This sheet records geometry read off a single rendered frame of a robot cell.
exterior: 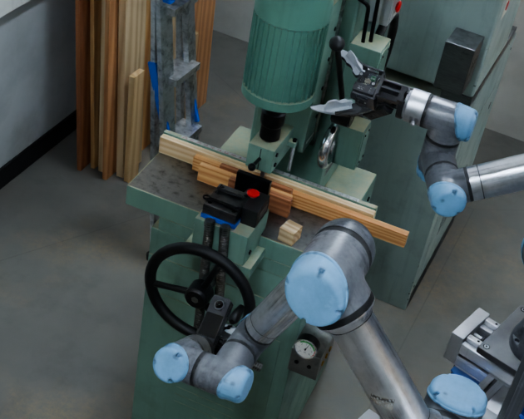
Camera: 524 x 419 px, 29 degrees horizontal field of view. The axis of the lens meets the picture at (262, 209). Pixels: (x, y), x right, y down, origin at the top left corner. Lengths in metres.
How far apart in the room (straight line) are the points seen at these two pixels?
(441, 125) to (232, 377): 0.70
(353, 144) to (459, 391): 0.85
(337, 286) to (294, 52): 0.76
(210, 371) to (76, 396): 1.27
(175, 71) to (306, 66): 1.10
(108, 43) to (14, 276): 0.90
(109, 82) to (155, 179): 1.30
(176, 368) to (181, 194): 0.66
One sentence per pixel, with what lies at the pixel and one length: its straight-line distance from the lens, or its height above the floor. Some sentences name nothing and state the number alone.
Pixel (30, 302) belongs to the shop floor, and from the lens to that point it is 3.57.
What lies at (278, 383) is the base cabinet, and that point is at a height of 0.44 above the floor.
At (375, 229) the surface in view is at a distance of 2.56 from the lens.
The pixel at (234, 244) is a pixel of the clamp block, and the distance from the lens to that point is 2.42.
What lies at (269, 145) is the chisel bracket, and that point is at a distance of 2.51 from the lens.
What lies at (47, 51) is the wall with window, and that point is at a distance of 4.02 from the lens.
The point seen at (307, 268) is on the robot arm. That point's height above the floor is 1.35.
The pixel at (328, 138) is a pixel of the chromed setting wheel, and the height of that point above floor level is 1.07.
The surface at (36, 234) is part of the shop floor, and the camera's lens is 3.85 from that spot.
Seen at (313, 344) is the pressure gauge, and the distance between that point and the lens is 2.56.
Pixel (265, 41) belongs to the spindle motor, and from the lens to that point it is 2.33.
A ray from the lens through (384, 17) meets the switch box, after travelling 2.60.
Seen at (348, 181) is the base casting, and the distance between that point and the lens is 2.92.
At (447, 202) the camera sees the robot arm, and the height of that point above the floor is 1.25.
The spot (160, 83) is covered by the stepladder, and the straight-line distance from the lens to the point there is 3.34.
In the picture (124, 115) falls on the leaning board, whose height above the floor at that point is 0.29.
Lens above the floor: 2.46
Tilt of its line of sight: 37 degrees down
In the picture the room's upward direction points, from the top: 11 degrees clockwise
